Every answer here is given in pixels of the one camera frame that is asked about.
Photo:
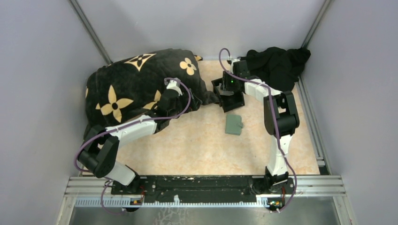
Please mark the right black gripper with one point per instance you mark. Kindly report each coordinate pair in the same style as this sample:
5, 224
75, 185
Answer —
225, 86

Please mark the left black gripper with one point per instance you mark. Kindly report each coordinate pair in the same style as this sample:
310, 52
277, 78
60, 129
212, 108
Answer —
195, 103

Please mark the green leather card holder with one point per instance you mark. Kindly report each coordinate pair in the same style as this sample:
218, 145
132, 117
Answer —
234, 124

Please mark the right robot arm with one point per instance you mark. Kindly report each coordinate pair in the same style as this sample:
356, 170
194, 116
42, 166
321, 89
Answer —
280, 118

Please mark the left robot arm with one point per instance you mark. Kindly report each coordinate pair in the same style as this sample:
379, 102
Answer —
99, 150

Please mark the black plastic card tray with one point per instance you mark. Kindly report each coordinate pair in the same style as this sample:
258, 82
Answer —
227, 103

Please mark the black floral patterned blanket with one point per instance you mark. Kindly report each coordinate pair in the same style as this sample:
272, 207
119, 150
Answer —
126, 89

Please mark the black crumpled cloth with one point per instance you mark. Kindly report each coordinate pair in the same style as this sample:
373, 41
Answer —
280, 69

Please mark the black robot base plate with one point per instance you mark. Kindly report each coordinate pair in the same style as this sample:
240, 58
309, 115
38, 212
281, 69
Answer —
198, 189

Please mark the aluminium front frame rail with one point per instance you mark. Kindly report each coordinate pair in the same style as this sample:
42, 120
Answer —
91, 191

